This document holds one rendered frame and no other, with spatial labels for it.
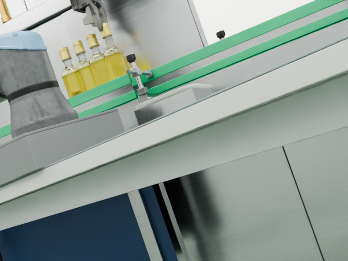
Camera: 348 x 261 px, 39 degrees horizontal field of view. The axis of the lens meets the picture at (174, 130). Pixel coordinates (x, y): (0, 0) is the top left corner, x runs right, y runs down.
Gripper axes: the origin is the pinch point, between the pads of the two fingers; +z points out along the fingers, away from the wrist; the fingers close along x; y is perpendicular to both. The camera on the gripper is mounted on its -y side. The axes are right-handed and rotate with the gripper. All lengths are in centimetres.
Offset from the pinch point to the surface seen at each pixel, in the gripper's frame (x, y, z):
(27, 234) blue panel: 13, 46, 57
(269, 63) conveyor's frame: 5, -48, 32
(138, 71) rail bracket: 15.9, -12.4, 21.4
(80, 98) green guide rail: 13.5, 10.1, 21.5
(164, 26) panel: -12.4, -16.3, 4.9
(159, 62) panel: -12.4, -10.2, 16.1
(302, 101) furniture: 86, -60, 47
